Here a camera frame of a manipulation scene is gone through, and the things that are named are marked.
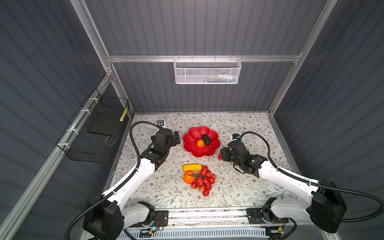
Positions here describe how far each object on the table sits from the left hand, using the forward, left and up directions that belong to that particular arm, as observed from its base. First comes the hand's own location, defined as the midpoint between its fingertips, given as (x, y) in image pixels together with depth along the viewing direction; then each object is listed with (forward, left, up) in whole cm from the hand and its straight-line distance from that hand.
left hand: (168, 133), depth 81 cm
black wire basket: (-4, +36, +6) cm, 37 cm away
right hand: (-9, -31, -9) cm, 33 cm away
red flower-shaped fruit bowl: (+10, -12, -20) cm, 26 cm away
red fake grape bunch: (-22, -19, -15) cm, 32 cm away
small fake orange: (+5, -19, -18) cm, 26 cm away
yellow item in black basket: (+9, +24, +6) cm, 27 cm away
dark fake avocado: (+7, -23, -18) cm, 30 cm away
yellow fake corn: (-13, -15, -17) cm, 26 cm away
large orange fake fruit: (-20, -10, -16) cm, 27 cm away
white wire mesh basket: (+54, -27, +6) cm, 61 cm away
